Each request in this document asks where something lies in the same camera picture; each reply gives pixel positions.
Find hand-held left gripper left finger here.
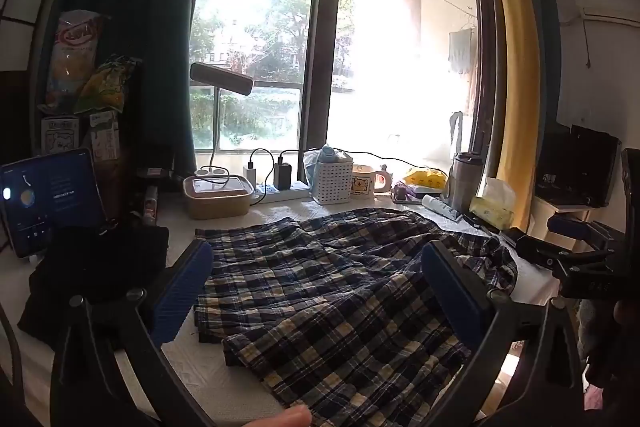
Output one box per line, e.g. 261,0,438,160
50,238,216,427

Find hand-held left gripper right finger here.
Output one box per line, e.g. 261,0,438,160
420,239,586,427

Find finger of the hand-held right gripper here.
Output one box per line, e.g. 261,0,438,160
546,214,618,242
500,227,563,270

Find plaid flannel shirt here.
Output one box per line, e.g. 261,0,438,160
192,209,518,427

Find person's left hand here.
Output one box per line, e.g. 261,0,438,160
247,406,312,427

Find yellow tissue pack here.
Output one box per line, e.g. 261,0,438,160
470,177,516,230

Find black box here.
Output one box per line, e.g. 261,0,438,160
535,122,621,208

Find white tube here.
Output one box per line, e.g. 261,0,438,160
421,194,461,221

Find black cloth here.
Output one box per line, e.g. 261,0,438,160
17,224,171,350

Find grey tumbler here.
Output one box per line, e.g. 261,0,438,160
450,152,485,212

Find dark tube with red label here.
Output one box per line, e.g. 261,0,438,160
141,184,162,224

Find beige food container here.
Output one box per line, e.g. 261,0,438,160
182,174,253,220

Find white textured tablecloth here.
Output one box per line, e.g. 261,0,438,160
0,194,561,427

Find yellow packet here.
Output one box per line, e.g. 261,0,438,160
404,167,448,192

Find cream mug with bear print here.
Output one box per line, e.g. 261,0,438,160
350,164,393,198

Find white power strip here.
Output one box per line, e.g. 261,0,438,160
250,179,311,204

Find black charger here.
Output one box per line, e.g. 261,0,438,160
272,161,294,190

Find white perforated basket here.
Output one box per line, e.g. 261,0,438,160
310,152,353,205

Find tablet computer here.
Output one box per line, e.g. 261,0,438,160
0,148,108,258

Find white printed carton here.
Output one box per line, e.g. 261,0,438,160
89,111,121,160

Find light blue plastic bag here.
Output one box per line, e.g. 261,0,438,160
302,149,321,194

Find yellow curtain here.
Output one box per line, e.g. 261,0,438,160
475,0,538,228

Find white box with bear print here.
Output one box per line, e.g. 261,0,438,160
41,114,81,155

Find hanging grey clothes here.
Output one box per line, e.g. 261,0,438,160
447,27,476,75

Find green and yellow snack bag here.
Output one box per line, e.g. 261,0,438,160
75,54,141,115

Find white desk lamp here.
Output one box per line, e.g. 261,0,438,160
189,62,256,180

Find white air conditioner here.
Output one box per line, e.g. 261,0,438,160
570,0,640,26

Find red and white snack bag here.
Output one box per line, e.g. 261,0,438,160
45,9,111,112

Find dark green curtain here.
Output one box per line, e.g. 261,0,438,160
65,0,201,168

